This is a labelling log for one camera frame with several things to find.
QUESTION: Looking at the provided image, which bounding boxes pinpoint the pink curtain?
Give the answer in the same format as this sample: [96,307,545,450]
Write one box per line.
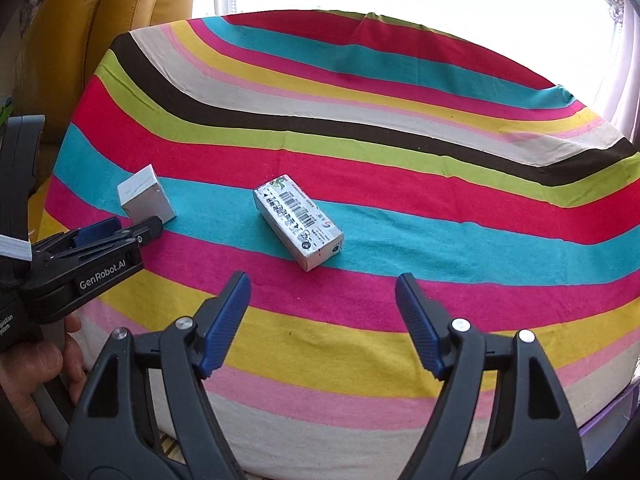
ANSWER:
[597,0,640,138]

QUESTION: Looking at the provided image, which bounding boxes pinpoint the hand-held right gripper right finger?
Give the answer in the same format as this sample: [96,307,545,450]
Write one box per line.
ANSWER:
[395,272,588,480]

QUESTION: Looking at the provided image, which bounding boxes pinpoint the yellow leather sofa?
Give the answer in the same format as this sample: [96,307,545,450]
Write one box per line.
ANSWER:
[12,0,199,241]

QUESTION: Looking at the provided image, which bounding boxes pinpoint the small white box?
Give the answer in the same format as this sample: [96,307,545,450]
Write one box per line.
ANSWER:
[117,164,177,224]

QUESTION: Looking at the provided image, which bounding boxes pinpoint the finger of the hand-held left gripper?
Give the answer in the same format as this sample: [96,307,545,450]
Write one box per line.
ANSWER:
[65,217,121,248]
[32,216,164,266]

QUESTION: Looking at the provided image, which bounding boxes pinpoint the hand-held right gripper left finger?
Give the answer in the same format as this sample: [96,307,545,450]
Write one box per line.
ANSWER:
[60,271,252,480]

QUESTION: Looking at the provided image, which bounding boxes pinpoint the white box with green logo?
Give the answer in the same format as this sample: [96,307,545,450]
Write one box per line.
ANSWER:
[253,175,345,272]

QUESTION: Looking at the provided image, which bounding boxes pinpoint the colourful striped cloth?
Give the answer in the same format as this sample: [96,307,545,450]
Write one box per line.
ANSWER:
[37,9,640,461]

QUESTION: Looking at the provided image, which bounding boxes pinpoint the person's left hand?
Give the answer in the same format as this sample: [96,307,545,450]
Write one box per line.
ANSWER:
[0,314,88,447]

